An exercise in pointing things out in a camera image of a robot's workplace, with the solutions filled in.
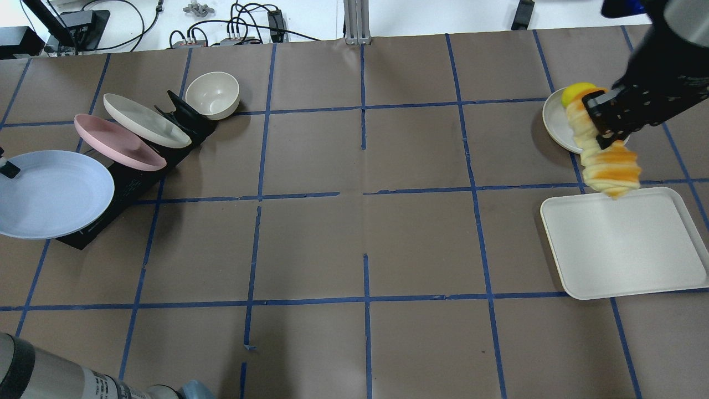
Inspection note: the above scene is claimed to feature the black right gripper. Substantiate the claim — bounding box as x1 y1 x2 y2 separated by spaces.
582 1 708 150

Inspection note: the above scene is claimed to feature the orange striped bread loaf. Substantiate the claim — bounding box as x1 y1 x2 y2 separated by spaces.
565 88 642 200

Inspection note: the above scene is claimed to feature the light blue plate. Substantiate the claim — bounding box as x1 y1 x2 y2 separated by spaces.
1 151 115 240

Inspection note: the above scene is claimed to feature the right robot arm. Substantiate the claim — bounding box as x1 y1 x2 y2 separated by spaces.
582 1 708 149

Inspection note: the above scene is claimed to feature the pink plate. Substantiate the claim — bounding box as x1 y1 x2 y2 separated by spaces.
74 114 167 172

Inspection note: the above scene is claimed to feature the cream white plate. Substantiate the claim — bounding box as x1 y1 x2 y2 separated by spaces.
103 93 192 149

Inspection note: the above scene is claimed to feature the white shallow bowl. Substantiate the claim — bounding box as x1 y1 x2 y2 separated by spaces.
542 87 632 157

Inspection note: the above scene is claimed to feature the yellow lemon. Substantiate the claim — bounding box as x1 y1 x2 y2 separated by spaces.
561 83 601 108

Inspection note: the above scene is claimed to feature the white rectangular tray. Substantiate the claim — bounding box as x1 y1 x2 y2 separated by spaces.
540 187 707 300

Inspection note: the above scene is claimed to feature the black dish rack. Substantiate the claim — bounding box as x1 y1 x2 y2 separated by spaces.
56 90 219 250

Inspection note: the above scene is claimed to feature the black monitor stand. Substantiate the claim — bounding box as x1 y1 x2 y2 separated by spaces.
20 1 111 56

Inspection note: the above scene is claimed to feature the small cream bowl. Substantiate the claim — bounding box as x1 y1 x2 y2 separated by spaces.
184 71 240 121

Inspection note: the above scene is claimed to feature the grey connector box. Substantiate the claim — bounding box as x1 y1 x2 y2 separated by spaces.
169 30 263 49

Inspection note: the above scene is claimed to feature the black power adapter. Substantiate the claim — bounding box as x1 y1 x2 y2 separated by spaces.
268 9 286 43

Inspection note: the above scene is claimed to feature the black cable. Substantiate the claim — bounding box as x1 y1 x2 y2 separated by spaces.
83 0 146 53

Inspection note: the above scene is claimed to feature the aluminium frame post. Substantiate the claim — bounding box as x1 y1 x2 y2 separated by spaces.
343 0 372 45

